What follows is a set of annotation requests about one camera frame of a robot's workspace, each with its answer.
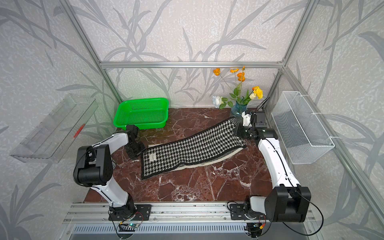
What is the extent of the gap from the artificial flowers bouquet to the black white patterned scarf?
115mm

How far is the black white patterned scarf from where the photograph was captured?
87cm

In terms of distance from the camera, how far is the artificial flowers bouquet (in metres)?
0.90
